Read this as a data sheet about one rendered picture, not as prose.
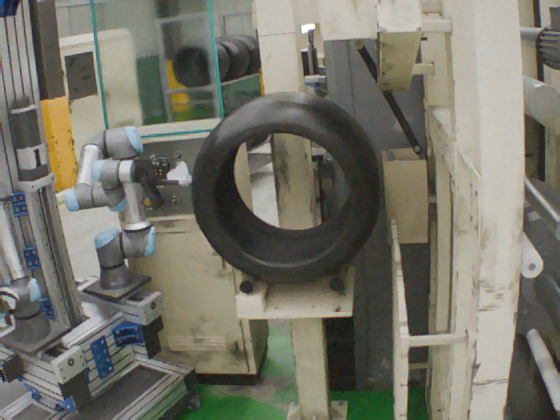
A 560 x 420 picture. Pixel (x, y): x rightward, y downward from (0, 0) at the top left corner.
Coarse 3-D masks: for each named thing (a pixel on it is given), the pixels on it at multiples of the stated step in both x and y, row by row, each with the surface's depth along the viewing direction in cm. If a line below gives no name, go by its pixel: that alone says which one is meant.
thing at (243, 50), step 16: (224, 16) 644; (224, 32) 652; (224, 48) 577; (240, 48) 582; (256, 48) 613; (224, 64) 551; (240, 64) 582; (256, 64) 618; (224, 80) 591; (240, 80) 608; (224, 112) 608; (256, 144) 647; (256, 160) 656
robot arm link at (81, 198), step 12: (84, 144) 219; (96, 144) 220; (84, 156) 213; (96, 156) 216; (84, 168) 205; (84, 180) 199; (72, 192) 192; (84, 192) 192; (72, 204) 191; (84, 204) 192
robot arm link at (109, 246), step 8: (104, 232) 235; (112, 232) 232; (120, 232) 235; (96, 240) 231; (104, 240) 229; (112, 240) 231; (120, 240) 232; (96, 248) 232; (104, 248) 230; (112, 248) 231; (120, 248) 231; (104, 256) 231; (112, 256) 232; (120, 256) 233; (104, 264) 233; (112, 264) 233
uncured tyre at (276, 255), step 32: (288, 96) 172; (224, 128) 169; (256, 128) 165; (288, 128) 164; (320, 128) 163; (352, 128) 168; (224, 160) 169; (352, 160) 165; (192, 192) 177; (224, 192) 202; (352, 192) 167; (224, 224) 199; (256, 224) 204; (320, 224) 203; (352, 224) 170; (224, 256) 181; (256, 256) 180; (288, 256) 201; (320, 256) 175; (352, 256) 177
